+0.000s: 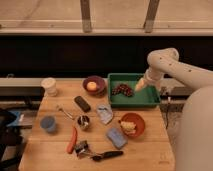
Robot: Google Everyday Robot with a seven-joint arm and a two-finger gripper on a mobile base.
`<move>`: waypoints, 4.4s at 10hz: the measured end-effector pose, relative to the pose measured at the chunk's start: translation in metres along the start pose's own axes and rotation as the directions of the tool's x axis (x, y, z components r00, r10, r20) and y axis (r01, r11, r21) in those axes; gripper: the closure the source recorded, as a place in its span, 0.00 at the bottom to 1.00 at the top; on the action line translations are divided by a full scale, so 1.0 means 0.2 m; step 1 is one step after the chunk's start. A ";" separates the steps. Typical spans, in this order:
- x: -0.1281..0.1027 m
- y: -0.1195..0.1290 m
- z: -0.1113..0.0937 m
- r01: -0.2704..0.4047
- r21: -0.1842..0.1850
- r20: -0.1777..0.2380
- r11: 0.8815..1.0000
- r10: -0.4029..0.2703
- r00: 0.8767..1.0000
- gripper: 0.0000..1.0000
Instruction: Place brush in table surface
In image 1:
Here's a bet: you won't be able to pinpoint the yellow round fruit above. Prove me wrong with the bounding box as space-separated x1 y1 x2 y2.
87 82 97 91

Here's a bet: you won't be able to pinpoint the black chair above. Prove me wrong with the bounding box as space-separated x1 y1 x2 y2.
0 108 23 171

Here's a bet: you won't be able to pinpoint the yellow food in bowl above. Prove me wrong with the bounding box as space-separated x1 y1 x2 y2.
120 121 136 134

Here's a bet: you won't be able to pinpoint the dark red grapes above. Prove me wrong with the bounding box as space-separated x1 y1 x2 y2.
112 84 134 97

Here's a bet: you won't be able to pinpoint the blue sponge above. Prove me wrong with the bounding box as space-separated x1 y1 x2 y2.
106 128 127 149

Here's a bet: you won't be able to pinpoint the blue plastic cup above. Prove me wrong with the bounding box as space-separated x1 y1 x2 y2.
40 116 56 133

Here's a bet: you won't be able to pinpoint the orange carrot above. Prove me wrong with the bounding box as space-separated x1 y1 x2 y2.
66 126 77 154

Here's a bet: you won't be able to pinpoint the black rectangular block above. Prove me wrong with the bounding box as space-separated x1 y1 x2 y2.
74 96 91 112

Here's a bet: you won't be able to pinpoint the maroon bowl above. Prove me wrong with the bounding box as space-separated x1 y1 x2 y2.
82 75 106 96

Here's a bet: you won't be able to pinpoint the white plastic cup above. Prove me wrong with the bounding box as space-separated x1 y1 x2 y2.
41 77 57 97

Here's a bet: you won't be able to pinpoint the green plastic bin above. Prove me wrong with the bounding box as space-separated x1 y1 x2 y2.
107 73 161 108

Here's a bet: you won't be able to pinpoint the black handled brush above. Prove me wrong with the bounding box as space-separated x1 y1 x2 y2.
74 141 124 162

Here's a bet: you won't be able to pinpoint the orange bowl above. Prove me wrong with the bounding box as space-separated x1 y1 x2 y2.
119 113 145 138

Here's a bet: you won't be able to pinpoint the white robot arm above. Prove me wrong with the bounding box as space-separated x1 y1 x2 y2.
135 48 213 171

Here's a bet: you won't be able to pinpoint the small metal cup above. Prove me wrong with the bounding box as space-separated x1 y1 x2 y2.
77 115 90 130

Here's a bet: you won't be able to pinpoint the metal spoon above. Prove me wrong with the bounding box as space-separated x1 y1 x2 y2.
56 105 74 120

